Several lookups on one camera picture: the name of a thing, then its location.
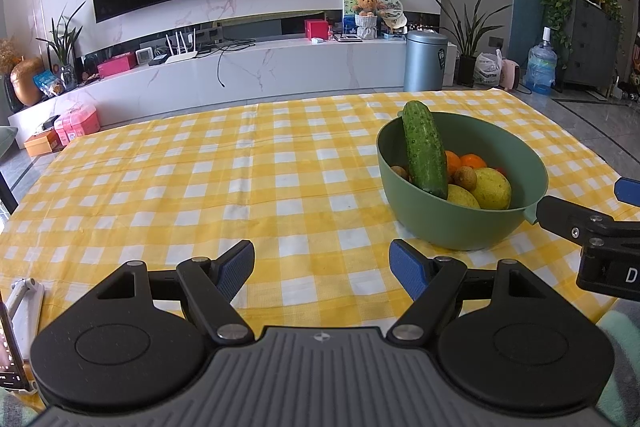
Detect white plastic bag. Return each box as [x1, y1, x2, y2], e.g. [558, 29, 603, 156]
[474, 49, 503, 86]

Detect white marble TV cabinet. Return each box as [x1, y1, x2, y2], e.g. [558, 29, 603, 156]
[7, 39, 458, 150]

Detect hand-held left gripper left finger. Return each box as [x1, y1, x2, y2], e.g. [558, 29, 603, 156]
[85, 239, 256, 345]

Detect teddy bear bouquet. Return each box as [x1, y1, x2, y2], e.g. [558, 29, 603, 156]
[351, 0, 380, 40]

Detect long-leaved potted plant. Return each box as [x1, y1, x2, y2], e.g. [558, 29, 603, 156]
[430, 0, 511, 88]

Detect round paper fan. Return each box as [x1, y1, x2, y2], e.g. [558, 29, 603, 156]
[375, 0, 408, 32]

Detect small pink appliance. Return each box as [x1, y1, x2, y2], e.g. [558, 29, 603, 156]
[500, 59, 521, 88]

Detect pink flat box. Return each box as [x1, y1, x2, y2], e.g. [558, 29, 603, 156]
[97, 52, 137, 78]

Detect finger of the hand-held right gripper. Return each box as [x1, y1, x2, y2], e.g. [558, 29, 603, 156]
[614, 177, 640, 206]
[534, 195, 640, 248]

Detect slender potted plant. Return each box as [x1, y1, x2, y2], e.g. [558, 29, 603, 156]
[36, 1, 87, 90]

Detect pink storage boxes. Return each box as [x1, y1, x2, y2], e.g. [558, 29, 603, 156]
[54, 103, 100, 145]

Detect yellow-green pear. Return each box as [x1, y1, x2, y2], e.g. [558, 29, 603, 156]
[470, 168, 513, 210]

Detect green cucumber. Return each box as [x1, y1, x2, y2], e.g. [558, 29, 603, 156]
[402, 101, 449, 200]

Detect yellow checkered tablecloth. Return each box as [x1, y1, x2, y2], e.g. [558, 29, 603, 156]
[0, 88, 623, 410]

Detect grey-blue metal trash can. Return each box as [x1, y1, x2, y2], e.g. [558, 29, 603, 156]
[403, 31, 448, 92]

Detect brownish yellow pear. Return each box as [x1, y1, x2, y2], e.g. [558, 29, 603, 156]
[446, 184, 482, 210]

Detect black cable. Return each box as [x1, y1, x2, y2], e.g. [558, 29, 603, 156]
[216, 39, 256, 88]

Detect grey chest of drawers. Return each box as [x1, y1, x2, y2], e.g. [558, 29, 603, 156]
[560, 0, 623, 90]

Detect dried golden flowers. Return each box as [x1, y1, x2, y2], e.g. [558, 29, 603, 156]
[0, 38, 22, 76]

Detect teal striped blanket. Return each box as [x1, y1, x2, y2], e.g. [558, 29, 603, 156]
[0, 297, 640, 427]

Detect brown round vase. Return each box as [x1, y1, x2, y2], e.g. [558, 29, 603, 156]
[11, 56, 46, 108]

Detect green colander bowl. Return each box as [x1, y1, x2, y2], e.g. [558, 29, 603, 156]
[376, 109, 549, 252]

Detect blue water jug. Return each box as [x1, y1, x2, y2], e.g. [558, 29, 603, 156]
[527, 27, 558, 96]

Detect blue snack bag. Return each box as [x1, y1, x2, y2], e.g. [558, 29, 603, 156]
[34, 72, 65, 98]

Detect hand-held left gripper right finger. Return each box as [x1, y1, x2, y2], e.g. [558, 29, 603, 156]
[386, 238, 556, 345]

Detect white router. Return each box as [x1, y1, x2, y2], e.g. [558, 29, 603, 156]
[165, 31, 198, 64]

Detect printed picture board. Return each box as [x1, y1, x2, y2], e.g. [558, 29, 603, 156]
[342, 0, 381, 35]

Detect orange cardboard box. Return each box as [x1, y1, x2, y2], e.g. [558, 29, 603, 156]
[24, 129, 63, 158]

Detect white phone stand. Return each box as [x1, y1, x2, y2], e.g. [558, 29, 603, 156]
[0, 277, 46, 358]

